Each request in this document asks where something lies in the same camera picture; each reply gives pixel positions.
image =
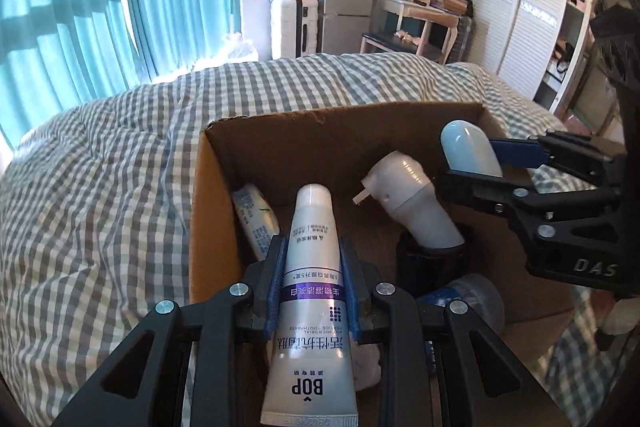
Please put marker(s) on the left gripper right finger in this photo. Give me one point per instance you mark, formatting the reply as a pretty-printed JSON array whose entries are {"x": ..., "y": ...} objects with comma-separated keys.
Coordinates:
[{"x": 440, "y": 366}]

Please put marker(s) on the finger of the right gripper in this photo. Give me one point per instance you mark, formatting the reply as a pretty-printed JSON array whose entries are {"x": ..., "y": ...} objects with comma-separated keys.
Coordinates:
[
  {"x": 592, "y": 159},
  {"x": 490, "y": 194}
]

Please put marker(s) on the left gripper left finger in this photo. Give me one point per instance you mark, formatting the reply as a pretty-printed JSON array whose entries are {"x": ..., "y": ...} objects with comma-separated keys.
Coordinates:
[{"x": 199, "y": 365}]

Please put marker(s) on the white purple BOP toothpaste tube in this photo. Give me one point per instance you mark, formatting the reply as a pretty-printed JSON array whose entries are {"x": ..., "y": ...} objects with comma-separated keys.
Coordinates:
[{"x": 310, "y": 380}]

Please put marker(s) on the white pump lotion bottle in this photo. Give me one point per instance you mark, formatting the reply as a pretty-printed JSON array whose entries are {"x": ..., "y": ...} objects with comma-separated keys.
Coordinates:
[{"x": 399, "y": 184}]

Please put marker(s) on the light blue tissue pack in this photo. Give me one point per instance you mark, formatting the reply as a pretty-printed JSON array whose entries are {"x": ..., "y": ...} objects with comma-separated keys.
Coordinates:
[{"x": 258, "y": 220}]

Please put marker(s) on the pale blue capped bottle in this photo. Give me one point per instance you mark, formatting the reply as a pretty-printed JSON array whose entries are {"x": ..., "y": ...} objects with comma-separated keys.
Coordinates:
[{"x": 467, "y": 149}]

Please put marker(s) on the white round tub with masks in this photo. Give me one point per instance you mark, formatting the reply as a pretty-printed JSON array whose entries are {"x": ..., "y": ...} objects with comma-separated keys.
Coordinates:
[{"x": 366, "y": 366}]

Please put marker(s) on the white louvered wardrobe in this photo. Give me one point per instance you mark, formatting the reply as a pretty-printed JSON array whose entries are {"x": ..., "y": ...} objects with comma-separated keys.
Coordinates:
[{"x": 537, "y": 47}]

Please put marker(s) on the checkered grey white duvet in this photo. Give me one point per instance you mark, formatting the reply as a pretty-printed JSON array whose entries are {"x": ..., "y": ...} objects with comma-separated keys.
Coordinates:
[{"x": 96, "y": 203}]

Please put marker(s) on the brown cardboard box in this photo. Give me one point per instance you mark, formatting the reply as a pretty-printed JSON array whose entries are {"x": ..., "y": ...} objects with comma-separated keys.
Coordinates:
[{"x": 336, "y": 147}]

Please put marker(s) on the white dressing table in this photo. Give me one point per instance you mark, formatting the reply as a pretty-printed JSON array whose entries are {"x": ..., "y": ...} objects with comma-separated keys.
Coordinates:
[{"x": 415, "y": 23}]

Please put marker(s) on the silver mini fridge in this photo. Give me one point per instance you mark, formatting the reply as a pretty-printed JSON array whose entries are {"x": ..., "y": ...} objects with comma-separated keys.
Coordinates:
[{"x": 342, "y": 24}]

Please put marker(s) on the white suitcase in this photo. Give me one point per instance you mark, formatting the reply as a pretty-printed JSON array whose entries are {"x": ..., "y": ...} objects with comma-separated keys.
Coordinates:
[{"x": 293, "y": 28}]

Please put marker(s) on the left teal curtain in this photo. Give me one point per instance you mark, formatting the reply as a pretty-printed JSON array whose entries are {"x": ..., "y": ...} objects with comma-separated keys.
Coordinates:
[{"x": 58, "y": 54}]

